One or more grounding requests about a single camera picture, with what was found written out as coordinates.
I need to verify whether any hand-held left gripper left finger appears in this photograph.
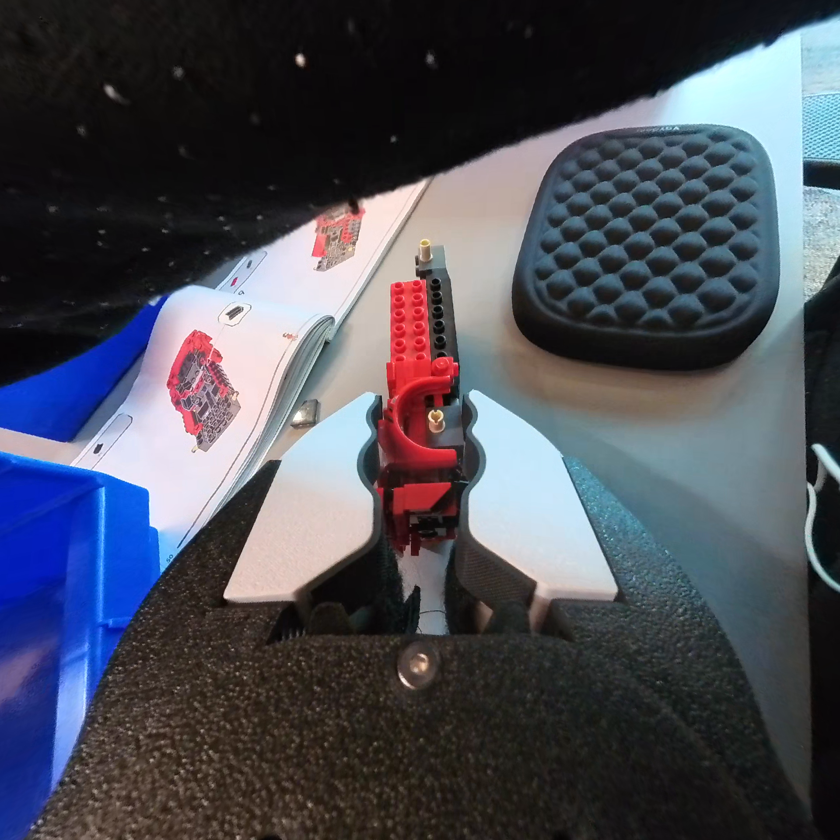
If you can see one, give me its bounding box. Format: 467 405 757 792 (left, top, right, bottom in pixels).
223 392 386 608

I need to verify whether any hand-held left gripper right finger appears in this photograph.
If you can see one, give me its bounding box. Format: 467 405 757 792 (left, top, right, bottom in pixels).
458 390 619 605

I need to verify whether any red black toy brick car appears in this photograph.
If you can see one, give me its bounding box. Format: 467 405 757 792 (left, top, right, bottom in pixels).
375 238 470 559

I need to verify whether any open instruction booklet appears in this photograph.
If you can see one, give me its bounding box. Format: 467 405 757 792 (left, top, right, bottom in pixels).
69 177 431 565

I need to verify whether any blue plastic bin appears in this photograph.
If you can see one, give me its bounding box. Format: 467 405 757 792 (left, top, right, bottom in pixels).
0 295 173 442
0 451 161 840

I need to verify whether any black bumpy wrist rest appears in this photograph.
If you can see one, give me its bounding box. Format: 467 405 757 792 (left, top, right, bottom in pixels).
512 123 782 371

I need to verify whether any person's black clothing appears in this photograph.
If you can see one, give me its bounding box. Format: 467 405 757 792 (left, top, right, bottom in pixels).
802 272 840 840

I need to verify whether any white cable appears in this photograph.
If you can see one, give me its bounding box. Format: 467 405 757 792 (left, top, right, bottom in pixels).
804 443 840 580

